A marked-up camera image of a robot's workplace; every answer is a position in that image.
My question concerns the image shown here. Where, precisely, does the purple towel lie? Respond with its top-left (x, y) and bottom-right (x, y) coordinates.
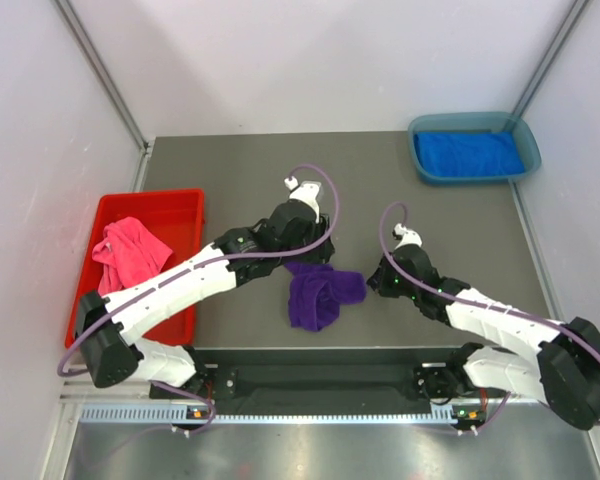
top-left (285, 262), bottom-right (367, 333)

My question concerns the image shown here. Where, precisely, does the blue towel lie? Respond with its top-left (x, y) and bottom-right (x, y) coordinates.
top-left (414, 132), bottom-right (526, 180)

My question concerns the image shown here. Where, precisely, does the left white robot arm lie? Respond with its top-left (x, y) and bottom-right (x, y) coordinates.
top-left (75, 200), bottom-right (334, 388)

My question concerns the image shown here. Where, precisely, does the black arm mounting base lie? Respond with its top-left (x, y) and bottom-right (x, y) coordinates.
top-left (148, 347), bottom-right (506, 416)

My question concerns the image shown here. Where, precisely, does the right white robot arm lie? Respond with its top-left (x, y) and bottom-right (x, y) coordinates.
top-left (367, 244), bottom-right (600, 430)

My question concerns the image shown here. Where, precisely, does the red plastic bin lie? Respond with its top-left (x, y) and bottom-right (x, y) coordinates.
top-left (64, 188), bottom-right (206, 350)

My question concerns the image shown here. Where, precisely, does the pink towel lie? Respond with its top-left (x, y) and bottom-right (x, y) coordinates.
top-left (91, 217), bottom-right (173, 296)

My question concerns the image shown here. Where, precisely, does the teal translucent plastic tray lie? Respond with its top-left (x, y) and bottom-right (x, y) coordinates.
top-left (407, 111), bottom-right (542, 186)

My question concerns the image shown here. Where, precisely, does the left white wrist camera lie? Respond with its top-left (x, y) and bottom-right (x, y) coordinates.
top-left (284, 176), bottom-right (323, 223)

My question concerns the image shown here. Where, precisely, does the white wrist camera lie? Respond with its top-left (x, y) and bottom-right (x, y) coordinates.
top-left (284, 176), bottom-right (323, 223)
top-left (392, 223), bottom-right (423, 248)

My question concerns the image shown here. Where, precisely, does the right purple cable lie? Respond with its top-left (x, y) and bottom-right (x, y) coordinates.
top-left (380, 201), bottom-right (600, 435)

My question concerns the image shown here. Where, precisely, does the purple cable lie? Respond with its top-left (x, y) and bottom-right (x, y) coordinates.
top-left (55, 163), bottom-right (341, 435)
top-left (380, 201), bottom-right (600, 435)

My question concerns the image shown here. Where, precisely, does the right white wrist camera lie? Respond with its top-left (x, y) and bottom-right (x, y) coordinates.
top-left (392, 223), bottom-right (423, 248)

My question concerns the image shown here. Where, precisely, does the white slotted cable duct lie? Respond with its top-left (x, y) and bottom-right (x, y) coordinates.
top-left (79, 403), bottom-right (485, 425)

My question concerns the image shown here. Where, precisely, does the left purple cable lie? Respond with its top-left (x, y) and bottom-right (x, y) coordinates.
top-left (55, 163), bottom-right (341, 435)

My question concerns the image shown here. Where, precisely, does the aluminium front rail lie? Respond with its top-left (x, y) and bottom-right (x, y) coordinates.
top-left (60, 380), bottom-right (150, 404)

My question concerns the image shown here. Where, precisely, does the left aluminium frame post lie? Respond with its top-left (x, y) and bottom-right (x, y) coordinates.
top-left (49, 0), bottom-right (151, 156)

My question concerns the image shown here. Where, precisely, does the aluminium frame post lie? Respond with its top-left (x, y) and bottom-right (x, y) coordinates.
top-left (49, 0), bottom-right (151, 156)
top-left (512, 0), bottom-right (593, 117)

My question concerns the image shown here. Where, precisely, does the right aluminium frame post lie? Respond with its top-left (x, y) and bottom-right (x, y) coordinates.
top-left (512, 0), bottom-right (593, 117)

